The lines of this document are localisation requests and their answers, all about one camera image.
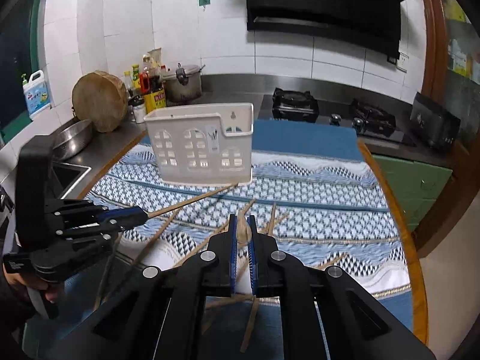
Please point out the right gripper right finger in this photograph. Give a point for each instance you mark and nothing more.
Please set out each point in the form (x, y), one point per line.
(274, 272)

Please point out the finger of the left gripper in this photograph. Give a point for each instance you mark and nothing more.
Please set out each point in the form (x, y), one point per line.
(123, 218)

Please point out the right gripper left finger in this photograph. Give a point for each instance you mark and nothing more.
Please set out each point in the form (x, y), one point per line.
(211, 272)

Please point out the left hand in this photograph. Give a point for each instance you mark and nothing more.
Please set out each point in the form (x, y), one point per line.
(52, 292)

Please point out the steel basin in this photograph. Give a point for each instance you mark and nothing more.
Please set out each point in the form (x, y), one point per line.
(73, 139)

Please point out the blue patterned table cloth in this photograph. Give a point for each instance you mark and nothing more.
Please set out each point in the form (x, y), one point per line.
(331, 209)

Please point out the small white jar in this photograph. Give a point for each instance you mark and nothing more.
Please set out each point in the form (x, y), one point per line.
(138, 107)

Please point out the white plastic utensil holder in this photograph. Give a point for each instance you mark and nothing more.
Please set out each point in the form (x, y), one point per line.
(203, 144)

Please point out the round wooden cutting board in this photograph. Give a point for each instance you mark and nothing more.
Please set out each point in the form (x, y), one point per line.
(102, 98)

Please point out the red cap sauce bottle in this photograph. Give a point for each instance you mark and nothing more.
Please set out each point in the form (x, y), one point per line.
(144, 81)

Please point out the white detergent jug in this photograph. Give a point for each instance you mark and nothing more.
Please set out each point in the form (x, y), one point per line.
(36, 93)

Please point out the steel pot with lid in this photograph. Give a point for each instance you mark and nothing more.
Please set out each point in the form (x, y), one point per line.
(183, 84)

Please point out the green cabinet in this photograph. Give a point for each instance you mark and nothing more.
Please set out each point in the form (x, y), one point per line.
(415, 185)

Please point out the black gas stove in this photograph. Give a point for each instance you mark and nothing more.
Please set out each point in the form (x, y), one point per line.
(367, 120)

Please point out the black appliance box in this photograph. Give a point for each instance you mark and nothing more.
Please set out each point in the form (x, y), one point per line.
(432, 124)

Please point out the black range hood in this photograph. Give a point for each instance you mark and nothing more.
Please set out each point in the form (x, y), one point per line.
(372, 24)

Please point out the wooden door frame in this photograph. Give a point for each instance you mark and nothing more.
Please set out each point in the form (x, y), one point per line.
(452, 48)

